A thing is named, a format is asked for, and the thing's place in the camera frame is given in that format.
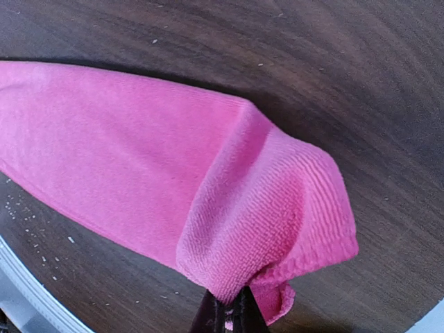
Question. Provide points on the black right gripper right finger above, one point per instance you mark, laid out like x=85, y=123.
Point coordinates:
x=246, y=315

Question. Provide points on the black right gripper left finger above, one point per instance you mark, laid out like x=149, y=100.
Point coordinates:
x=210, y=317

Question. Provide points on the pink towel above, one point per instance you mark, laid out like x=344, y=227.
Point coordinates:
x=199, y=181

